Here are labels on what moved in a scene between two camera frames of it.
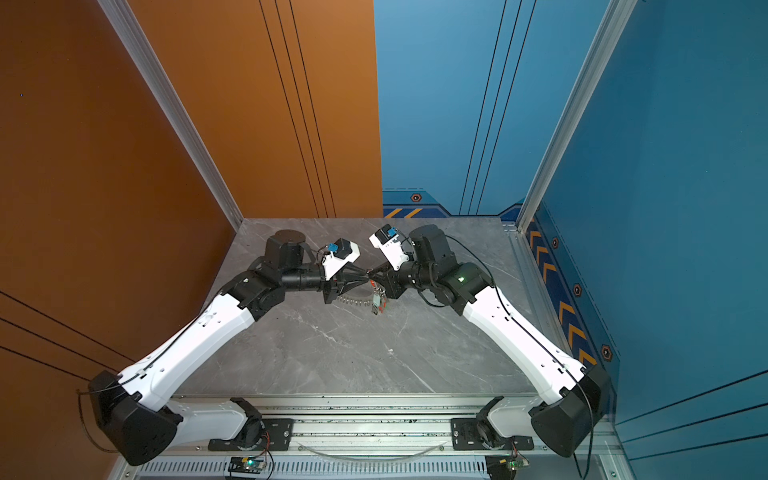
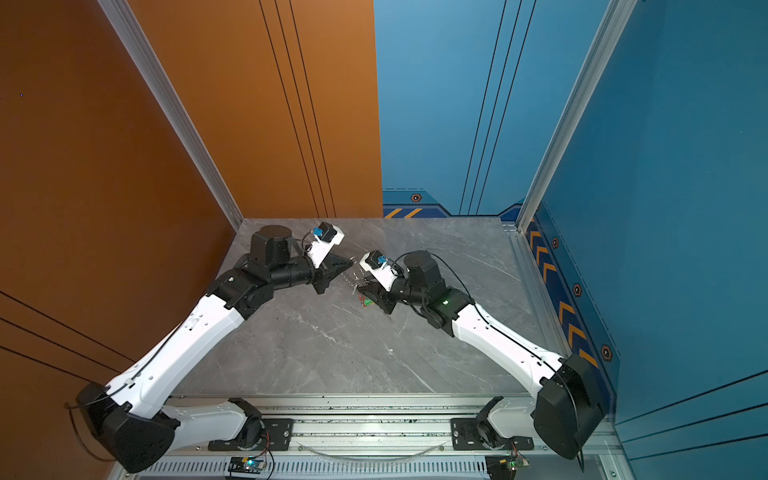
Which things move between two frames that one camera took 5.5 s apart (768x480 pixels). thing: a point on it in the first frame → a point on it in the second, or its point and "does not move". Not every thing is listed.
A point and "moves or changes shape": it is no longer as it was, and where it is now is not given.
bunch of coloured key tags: (379, 302) moves or changes shape
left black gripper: (338, 285) → (329, 269)
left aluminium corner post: (128, 28) does not move
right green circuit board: (504, 467) does not move
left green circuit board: (248, 464) does not move
